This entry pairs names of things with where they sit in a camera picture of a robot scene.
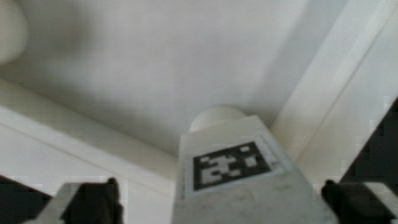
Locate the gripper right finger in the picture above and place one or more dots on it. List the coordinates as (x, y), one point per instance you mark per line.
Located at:
(364, 202)

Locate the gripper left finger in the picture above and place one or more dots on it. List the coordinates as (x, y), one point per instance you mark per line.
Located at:
(86, 204)

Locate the white leg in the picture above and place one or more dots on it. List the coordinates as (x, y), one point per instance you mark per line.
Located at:
(241, 184)

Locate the white square tabletop part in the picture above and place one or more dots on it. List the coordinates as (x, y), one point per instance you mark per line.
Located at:
(120, 65)

